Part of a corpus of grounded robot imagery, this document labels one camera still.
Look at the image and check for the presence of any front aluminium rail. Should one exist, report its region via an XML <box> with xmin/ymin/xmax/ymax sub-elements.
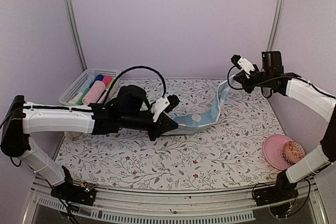
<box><xmin>23</xmin><ymin>176</ymin><xmax>332</xmax><ymax>223</ymax></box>

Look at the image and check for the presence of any green rolled towel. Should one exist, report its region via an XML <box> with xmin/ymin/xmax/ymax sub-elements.
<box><xmin>76</xmin><ymin>92</ymin><xmax>86</xmax><ymax>105</ymax></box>

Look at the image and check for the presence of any pink towel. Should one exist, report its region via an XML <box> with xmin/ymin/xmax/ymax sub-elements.
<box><xmin>82</xmin><ymin>81</ymin><xmax>106</xmax><ymax>105</ymax></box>
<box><xmin>102</xmin><ymin>76</ymin><xmax>113</xmax><ymax>86</ymax></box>

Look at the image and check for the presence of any pink plate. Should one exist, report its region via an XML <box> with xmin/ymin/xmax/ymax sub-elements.
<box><xmin>262</xmin><ymin>134</ymin><xmax>293</xmax><ymax>170</ymax></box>

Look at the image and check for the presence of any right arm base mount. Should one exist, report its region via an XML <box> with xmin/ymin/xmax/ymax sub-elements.
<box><xmin>251</xmin><ymin>183</ymin><xmax>299</xmax><ymax>206</ymax></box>

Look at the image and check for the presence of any cream mug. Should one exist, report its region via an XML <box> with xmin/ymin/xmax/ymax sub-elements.
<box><xmin>66</xmin><ymin>132</ymin><xmax>83</xmax><ymax>139</ymax></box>

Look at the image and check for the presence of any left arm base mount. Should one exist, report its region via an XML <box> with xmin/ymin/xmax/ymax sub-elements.
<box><xmin>51</xmin><ymin>181</ymin><xmax>97</xmax><ymax>206</ymax></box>

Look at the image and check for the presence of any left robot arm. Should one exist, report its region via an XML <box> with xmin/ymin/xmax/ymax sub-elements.
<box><xmin>1</xmin><ymin>85</ymin><xmax>180</xmax><ymax>200</ymax></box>

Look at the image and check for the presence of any dark blue rolled towel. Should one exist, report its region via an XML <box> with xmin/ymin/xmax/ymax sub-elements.
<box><xmin>94</xmin><ymin>74</ymin><xmax>104</xmax><ymax>82</ymax></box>

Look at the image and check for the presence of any white plastic basket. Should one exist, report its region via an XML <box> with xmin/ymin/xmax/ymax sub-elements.
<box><xmin>58</xmin><ymin>68</ymin><xmax>121</xmax><ymax>105</ymax></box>

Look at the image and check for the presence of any yellow rolled towel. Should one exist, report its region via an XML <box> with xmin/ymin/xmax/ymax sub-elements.
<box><xmin>106</xmin><ymin>79</ymin><xmax>114</xmax><ymax>89</ymax></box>

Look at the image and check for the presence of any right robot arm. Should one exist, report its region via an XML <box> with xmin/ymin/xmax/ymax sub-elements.
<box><xmin>231</xmin><ymin>51</ymin><xmax>335</xmax><ymax>201</ymax></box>

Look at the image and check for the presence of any pink rolled towel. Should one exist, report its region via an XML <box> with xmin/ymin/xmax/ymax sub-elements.
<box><xmin>102</xmin><ymin>76</ymin><xmax>113</xmax><ymax>86</ymax></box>

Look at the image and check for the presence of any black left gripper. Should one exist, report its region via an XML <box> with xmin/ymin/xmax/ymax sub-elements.
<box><xmin>120</xmin><ymin>111</ymin><xmax>179</xmax><ymax>141</ymax></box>

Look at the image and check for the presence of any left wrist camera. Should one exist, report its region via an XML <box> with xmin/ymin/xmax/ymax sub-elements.
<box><xmin>150</xmin><ymin>95</ymin><xmax>180</xmax><ymax>122</ymax></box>

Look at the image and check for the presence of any red patterned bowl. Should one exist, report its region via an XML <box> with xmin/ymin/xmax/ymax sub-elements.
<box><xmin>282</xmin><ymin>141</ymin><xmax>306</xmax><ymax>165</ymax></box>

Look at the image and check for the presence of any light blue rolled towel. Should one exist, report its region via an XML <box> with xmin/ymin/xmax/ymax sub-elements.
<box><xmin>79</xmin><ymin>74</ymin><xmax>95</xmax><ymax>92</ymax></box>

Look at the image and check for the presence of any floral tablecloth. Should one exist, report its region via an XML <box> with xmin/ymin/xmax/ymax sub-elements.
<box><xmin>56</xmin><ymin>89</ymin><xmax>283</xmax><ymax>190</ymax></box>

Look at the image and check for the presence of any left black cable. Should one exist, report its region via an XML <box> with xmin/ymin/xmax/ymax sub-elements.
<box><xmin>103</xmin><ymin>66</ymin><xmax>168</xmax><ymax>104</ymax></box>

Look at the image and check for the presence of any light blue towel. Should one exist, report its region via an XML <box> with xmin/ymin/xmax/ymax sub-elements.
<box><xmin>164</xmin><ymin>75</ymin><xmax>233</xmax><ymax>135</ymax></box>
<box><xmin>79</xmin><ymin>74</ymin><xmax>95</xmax><ymax>92</ymax></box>

